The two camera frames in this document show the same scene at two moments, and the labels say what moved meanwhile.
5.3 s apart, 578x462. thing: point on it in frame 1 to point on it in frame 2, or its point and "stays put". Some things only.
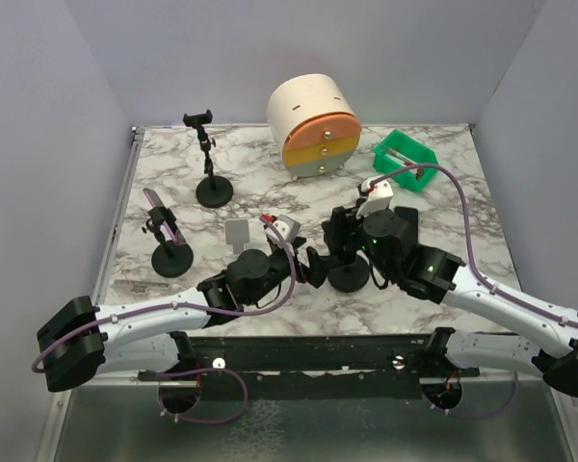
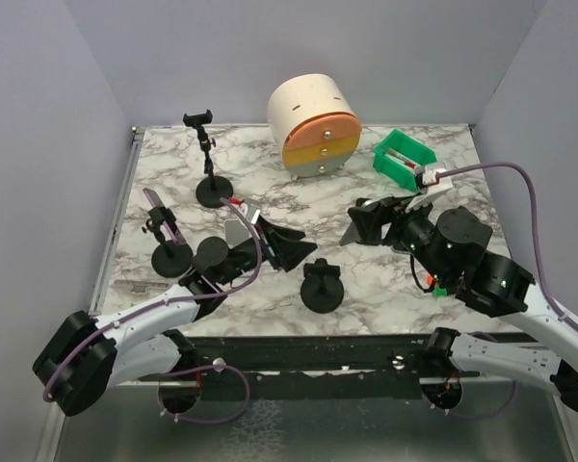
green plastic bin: [400, 150] stays put
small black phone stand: [169, 260] stays put
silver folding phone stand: [237, 233] stays put
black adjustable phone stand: [215, 191] stays put
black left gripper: [318, 265] to [281, 253]
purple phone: [157, 203] stays put
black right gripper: [326, 226] to [370, 218]
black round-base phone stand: [350, 277] to [322, 290]
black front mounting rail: [353, 366] stays put
